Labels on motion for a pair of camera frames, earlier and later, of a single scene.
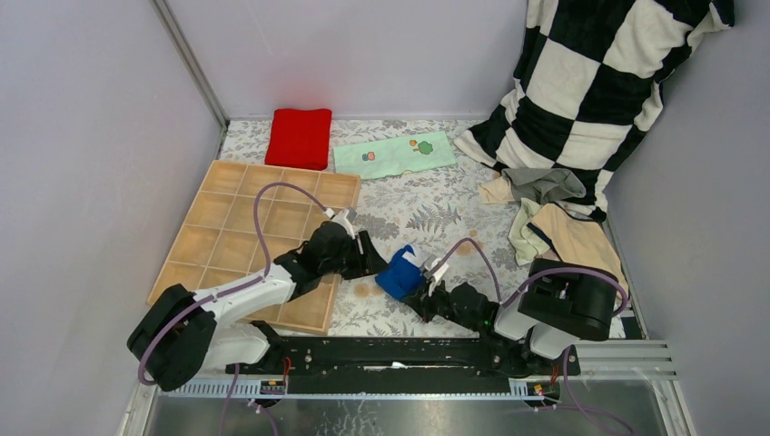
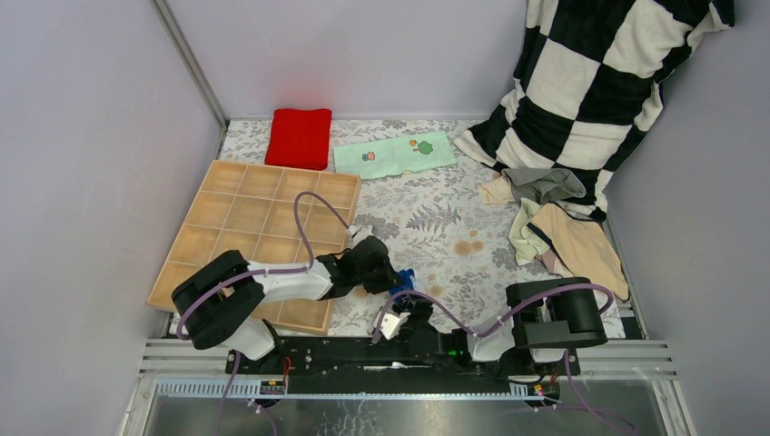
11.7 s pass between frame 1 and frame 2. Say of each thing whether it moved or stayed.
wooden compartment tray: stayed
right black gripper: moved
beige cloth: stayed
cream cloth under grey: stayed
